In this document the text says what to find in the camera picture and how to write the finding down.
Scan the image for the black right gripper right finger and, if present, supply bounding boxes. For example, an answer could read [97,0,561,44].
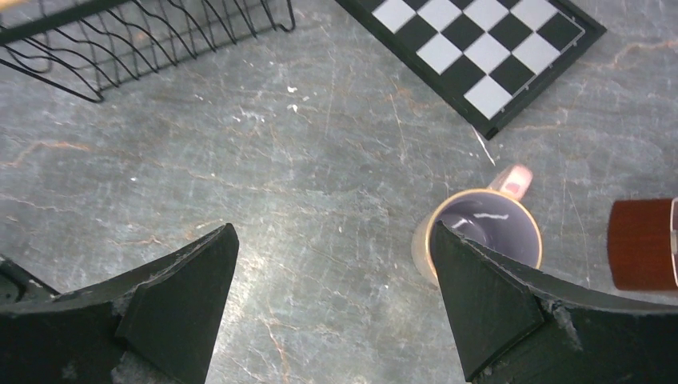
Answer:
[430,222,677,383]

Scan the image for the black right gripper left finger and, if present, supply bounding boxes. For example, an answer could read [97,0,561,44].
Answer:
[1,224,239,383]

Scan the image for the pink iridescent mug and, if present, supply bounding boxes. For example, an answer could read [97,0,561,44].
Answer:
[411,164,543,286]

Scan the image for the brown wooden metronome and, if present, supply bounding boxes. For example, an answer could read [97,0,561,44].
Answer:
[607,198,677,292]

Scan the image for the black white chessboard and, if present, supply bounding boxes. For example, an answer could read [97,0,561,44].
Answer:
[342,0,605,139]

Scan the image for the black wire dish rack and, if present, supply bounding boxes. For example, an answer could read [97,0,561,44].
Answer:
[1,0,296,103]

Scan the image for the right wooden rack handle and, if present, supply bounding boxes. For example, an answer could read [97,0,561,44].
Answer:
[0,0,27,12]

